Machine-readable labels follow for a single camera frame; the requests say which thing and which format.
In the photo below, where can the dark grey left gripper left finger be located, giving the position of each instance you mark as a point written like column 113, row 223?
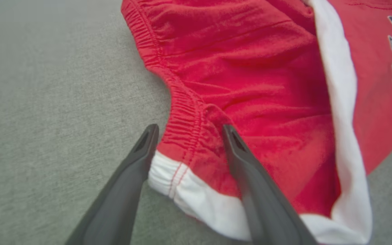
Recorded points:
column 121, row 197

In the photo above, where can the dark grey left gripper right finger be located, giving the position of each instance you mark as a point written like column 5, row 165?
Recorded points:
column 264, row 204

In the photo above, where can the red shirt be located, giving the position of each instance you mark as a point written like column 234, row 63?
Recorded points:
column 250, row 75

